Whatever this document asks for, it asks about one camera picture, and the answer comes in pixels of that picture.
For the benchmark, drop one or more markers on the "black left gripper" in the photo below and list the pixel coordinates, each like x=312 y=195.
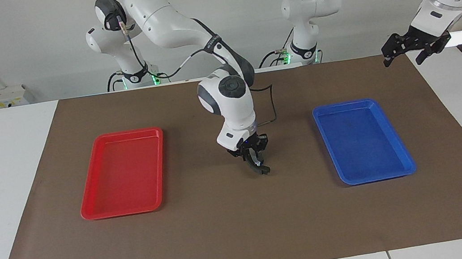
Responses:
x=422 y=39

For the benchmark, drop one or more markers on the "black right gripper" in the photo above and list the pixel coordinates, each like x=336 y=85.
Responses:
x=251 y=144

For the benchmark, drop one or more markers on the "curved brake shoe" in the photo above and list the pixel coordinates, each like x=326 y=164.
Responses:
x=261 y=170

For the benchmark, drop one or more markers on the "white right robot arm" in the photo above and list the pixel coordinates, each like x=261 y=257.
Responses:
x=231 y=102

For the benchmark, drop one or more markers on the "brown table mat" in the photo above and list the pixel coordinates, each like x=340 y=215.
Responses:
x=243 y=218

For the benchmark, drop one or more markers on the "blue plastic tray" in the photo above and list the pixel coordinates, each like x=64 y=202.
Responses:
x=364 y=142

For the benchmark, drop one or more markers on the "red plastic tray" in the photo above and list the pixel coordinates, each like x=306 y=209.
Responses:
x=124 y=176

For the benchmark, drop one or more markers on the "white wall outlet box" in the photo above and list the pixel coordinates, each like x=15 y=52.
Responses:
x=5 y=98

